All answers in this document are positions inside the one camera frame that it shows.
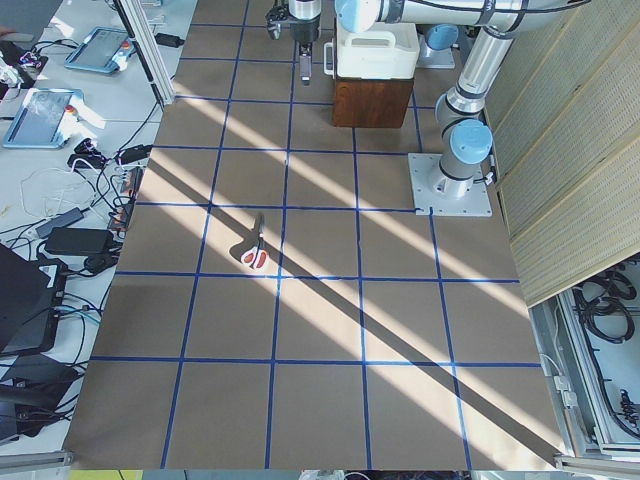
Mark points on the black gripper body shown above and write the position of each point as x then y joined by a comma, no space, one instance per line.
305,31

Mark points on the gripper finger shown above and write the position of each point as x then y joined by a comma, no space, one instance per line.
302,62
308,62

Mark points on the brown wooden drawer cabinet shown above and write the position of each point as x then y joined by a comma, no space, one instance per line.
368,103

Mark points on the red and white scissors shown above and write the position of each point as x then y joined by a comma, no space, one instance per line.
257,257

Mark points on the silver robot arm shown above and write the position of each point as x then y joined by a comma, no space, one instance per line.
305,18
499,23

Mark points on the white plastic tray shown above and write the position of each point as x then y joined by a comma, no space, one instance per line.
384,52

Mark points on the blue teach pendant far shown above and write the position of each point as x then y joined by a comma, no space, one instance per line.
104,50

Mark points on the blue teach pendant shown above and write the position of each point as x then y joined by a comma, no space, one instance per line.
44,120
104,50

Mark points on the blue teach pendant near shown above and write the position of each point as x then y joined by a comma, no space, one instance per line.
44,120

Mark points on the perforated beige panel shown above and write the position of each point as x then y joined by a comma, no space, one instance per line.
564,110

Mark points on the black power adapter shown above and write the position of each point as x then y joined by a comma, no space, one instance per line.
78,241

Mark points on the black laptop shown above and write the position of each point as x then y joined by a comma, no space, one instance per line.
30,293

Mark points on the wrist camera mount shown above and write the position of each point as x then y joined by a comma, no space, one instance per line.
275,17

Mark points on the aluminium frame post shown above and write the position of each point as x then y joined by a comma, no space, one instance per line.
135,22

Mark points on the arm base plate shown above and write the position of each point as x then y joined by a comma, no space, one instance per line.
436,194

